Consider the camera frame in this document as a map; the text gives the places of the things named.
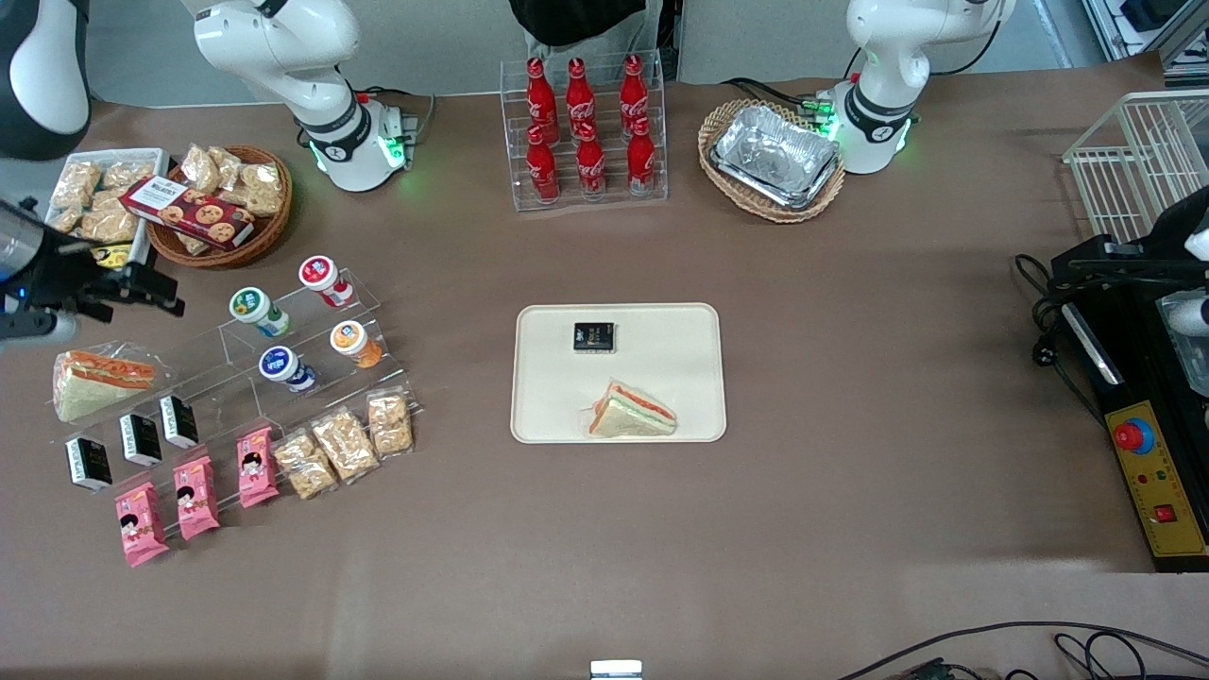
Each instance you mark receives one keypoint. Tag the small white device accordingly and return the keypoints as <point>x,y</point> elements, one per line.
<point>616,670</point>

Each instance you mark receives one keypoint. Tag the aluminium frame rack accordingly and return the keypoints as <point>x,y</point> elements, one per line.
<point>1148,28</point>

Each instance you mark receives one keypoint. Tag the clear bag oat snack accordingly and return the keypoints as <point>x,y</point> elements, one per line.
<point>64,219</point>
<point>76,184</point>
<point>200,168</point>
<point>229,162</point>
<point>262,189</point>
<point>109,225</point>
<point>127,174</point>

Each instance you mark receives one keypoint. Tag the black control box yellow panel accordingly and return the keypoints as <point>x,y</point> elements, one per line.
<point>1152,491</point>

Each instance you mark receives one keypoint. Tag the green lid gum bottle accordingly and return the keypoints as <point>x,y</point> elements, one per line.
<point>255,310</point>

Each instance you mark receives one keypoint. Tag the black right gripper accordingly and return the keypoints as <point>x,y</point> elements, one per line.
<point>68,274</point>

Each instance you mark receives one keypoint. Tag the yellow snack pack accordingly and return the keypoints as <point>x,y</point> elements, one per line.
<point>115,255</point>

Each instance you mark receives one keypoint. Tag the aluminium foil tray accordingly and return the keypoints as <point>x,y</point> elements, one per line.
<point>774,146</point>
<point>803,200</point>

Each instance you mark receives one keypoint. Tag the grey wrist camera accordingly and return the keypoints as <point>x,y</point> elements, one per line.
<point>1188,315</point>
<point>38,327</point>

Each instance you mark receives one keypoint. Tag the light wicker basket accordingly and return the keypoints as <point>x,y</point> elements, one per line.
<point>746,208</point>

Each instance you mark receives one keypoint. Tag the red cookie box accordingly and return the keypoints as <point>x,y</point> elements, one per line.
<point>189,212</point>

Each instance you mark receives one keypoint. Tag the red cola bottle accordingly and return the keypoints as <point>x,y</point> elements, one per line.
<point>591,165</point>
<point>633,93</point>
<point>542,168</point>
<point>539,94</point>
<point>579,94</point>
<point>640,161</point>

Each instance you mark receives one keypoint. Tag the red lid gum bottle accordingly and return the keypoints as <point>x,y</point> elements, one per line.
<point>323,276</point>

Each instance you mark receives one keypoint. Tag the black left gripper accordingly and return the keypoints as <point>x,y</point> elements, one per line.
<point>1164,243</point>

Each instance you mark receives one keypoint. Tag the white plastic bin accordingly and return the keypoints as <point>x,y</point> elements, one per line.
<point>156,170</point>

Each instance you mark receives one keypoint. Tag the blue lid gum bottle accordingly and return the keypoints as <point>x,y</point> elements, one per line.
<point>283,366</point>

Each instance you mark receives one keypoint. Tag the clear bag rice cracker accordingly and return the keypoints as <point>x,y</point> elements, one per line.
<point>305,465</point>
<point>390,425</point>
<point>345,445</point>

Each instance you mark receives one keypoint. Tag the wrapped triangle sandwich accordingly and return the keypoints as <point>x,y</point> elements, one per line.
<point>631,417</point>
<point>94,382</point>

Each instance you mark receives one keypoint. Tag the black gum box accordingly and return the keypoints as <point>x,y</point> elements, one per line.
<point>593,337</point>

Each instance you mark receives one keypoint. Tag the pink snack pack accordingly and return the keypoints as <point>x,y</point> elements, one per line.
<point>141,524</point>
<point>195,498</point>
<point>257,467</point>

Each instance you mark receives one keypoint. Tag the black white small box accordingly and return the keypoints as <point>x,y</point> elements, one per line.
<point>141,439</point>
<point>89,463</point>
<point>178,421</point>

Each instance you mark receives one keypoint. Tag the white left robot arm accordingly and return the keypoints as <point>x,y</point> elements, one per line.
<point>888,57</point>

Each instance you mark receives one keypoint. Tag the cream plastic tray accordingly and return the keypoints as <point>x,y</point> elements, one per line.
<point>680,378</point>

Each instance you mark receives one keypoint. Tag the brown wicker basket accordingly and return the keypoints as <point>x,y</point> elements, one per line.
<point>269,231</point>

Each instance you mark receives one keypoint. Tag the orange lid gum bottle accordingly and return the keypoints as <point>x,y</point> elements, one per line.
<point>353,342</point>

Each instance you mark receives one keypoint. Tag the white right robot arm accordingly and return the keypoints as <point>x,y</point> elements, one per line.
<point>283,47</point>

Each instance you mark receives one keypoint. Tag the person in black top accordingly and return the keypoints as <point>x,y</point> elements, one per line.
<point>576,17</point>

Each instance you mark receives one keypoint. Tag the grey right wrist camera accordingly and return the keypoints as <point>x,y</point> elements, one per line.
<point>38,327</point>

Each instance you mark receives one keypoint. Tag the clear acrylic bottle rack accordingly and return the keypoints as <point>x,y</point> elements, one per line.
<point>609,203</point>

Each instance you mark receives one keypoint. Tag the clear acrylic tiered stand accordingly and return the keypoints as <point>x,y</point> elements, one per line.
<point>307,326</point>

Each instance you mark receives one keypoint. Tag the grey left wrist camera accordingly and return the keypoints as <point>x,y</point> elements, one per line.
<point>1188,315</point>

